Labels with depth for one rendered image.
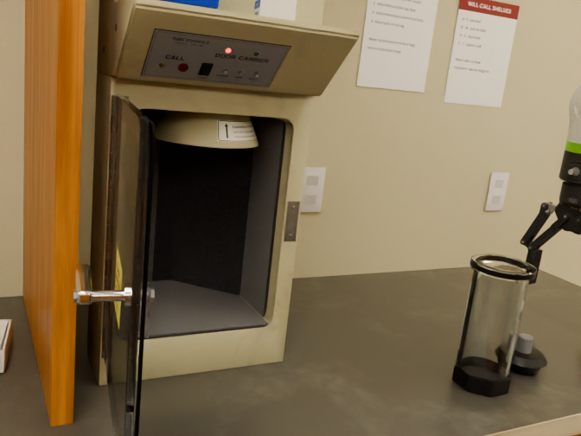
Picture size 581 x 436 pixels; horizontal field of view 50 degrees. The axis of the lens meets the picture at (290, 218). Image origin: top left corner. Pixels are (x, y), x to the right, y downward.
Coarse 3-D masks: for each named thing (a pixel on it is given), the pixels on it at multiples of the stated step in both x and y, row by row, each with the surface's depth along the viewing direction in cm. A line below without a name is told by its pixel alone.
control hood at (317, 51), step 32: (128, 0) 75; (128, 32) 77; (192, 32) 79; (224, 32) 80; (256, 32) 82; (288, 32) 83; (320, 32) 85; (352, 32) 87; (128, 64) 81; (288, 64) 89; (320, 64) 91
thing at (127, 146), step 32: (128, 128) 67; (128, 160) 66; (128, 192) 66; (128, 224) 65; (128, 256) 64; (128, 288) 64; (128, 320) 63; (128, 352) 62; (128, 384) 63; (128, 416) 64
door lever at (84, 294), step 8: (80, 264) 70; (80, 272) 68; (88, 272) 68; (80, 280) 66; (88, 280) 66; (80, 288) 63; (88, 288) 64; (80, 296) 63; (88, 296) 63; (96, 296) 63; (104, 296) 64; (112, 296) 64; (120, 296) 64; (80, 304) 63; (88, 304) 63
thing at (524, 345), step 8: (520, 336) 117; (528, 336) 118; (520, 344) 117; (528, 344) 116; (520, 352) 117; (528, 352) 117; (536, 352) 118; (520, 360) 115; (528, 360) 115; (536, 360) 115; (544, 360) 116; (512, 368) 116; (520, 368) 115; (528, 368) 114; (536, 368) 114
